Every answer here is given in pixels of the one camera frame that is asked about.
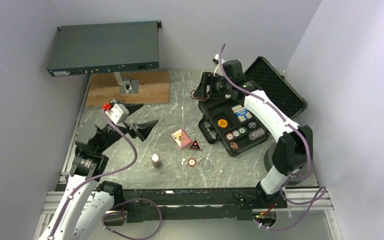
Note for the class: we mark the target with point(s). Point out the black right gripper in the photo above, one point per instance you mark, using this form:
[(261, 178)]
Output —
[(207, 79)]

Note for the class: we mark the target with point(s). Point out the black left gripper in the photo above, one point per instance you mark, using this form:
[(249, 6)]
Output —
[(142, 130)]

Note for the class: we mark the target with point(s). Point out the black poker set case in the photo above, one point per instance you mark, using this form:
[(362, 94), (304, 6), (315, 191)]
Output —
[(260, 75)]

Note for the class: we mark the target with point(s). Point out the red playing card deck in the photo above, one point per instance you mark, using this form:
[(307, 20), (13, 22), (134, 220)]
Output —
[(181, 138)]

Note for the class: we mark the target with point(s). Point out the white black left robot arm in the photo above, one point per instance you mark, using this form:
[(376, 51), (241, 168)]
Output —
[(86, 198)]

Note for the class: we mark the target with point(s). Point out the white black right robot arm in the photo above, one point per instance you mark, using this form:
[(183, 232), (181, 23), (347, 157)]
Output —
[(293, 142)]

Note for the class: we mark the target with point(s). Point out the orange round dealer button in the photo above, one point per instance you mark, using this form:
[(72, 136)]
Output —
[(222, 123)]

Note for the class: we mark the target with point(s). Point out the brown wooden board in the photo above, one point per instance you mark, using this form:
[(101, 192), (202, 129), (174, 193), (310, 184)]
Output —
[(153, 88)]

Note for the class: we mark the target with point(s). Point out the blue playing card deck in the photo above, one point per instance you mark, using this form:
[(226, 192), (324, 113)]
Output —
[(241, 113)]

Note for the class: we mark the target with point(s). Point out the red black triangle button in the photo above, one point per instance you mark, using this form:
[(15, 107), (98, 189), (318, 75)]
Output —
[(195, 145)]

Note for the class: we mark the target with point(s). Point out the single red poker chip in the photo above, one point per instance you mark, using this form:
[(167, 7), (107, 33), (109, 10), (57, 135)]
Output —
[(192, 162)]

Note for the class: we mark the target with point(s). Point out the clear round plastic disc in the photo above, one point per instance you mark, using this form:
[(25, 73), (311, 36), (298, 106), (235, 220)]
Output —
[(205, 164)]

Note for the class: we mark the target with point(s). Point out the poker chips row in case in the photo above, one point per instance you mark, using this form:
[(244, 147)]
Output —
[(245, 135)]

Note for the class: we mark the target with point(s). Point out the dark green rack unit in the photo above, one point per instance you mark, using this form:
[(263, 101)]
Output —
[(105, 48)]

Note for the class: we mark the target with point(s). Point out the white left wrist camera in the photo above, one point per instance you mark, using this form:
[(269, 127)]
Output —
[(116, 111)]

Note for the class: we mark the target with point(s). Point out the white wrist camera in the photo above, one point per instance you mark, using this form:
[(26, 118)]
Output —
[(217, 61), (116, 111)]

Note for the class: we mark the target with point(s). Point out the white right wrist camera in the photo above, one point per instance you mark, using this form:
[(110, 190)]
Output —
[(217, 61)]

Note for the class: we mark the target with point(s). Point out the silver metal stand bracket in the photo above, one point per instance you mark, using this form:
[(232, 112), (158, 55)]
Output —
[(127, 85)]

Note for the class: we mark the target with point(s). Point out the black aluminium mounting rail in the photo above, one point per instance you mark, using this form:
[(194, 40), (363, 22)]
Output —
[(212, 203)]

